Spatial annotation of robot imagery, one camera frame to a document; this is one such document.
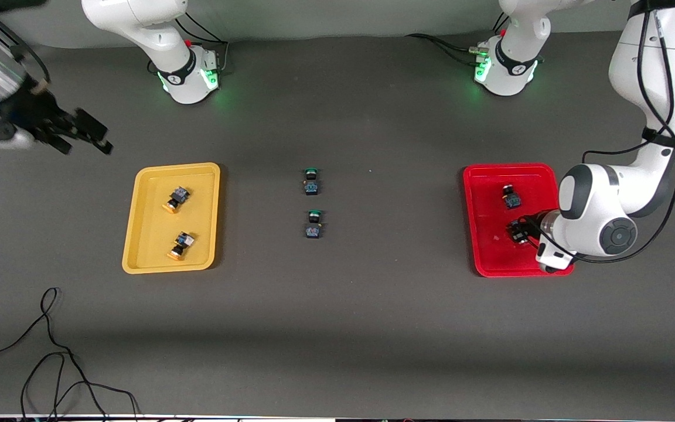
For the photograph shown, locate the black right arm base cables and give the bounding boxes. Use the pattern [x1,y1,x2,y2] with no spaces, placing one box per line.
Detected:
[147,11,230,77]

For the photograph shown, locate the black arm base cables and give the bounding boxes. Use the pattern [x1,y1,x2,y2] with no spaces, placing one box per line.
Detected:
[147,11,230,77]
[405,12,511,68]

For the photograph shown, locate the black left arm base cables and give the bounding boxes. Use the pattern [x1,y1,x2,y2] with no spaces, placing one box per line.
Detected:
[405,12,511,68]

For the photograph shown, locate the red plastic tray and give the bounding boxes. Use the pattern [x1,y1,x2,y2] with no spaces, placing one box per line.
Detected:
[463,163,576,278]

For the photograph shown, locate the yellow plastic tray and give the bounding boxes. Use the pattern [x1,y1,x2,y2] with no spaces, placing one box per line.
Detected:
[121,162,221,275]

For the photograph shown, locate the yellow push button switch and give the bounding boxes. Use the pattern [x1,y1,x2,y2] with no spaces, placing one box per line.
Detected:
[163,186,191,215]
[166,231,196,261]

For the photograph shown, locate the thin black loose cable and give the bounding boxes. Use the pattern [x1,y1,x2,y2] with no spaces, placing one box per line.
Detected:
[0,287,141,422]

